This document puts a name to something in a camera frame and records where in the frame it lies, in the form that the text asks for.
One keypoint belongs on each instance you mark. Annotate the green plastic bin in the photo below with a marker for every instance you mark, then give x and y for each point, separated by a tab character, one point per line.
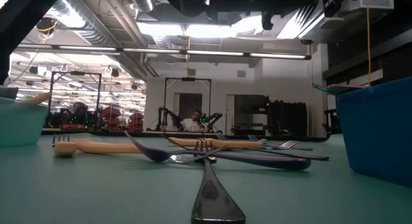
22	127

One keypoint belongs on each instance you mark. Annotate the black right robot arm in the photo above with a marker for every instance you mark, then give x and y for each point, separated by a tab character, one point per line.
331	5

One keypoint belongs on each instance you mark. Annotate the black rig frame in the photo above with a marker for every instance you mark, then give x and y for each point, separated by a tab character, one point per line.
188	78
75	72

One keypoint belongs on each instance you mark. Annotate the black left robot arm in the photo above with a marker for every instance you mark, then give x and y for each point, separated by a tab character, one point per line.
25	24

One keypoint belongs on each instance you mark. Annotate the black background robot arm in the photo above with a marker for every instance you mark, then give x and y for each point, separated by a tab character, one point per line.
167	113
214	116

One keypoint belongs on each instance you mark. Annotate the dark blue spoon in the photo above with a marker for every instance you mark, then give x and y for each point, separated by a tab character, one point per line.
273	162

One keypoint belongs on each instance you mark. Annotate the black cabinet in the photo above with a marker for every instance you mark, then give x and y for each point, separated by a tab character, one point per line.
286	117

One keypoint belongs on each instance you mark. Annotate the grey wall vent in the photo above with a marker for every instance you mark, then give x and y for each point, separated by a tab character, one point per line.
241	73
191	72

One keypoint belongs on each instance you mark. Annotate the red storage cart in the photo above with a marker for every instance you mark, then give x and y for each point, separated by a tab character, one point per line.
136	121
111	116

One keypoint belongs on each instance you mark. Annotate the long tube light bar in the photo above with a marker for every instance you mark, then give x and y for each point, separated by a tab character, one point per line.
154	51

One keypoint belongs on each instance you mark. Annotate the black chair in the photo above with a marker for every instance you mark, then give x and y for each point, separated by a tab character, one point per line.
331	121

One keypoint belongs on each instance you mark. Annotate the blue plastic bin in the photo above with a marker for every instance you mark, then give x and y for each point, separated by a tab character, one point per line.
380	137

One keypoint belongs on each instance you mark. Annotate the person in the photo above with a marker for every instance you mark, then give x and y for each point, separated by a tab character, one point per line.
193	122
78	109

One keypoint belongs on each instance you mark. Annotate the dark shelf unit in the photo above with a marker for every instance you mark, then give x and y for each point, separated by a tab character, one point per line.
251	111

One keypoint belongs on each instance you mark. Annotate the black hanging lamp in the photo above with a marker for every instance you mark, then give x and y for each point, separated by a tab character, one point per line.
33	69
134	86
115	72

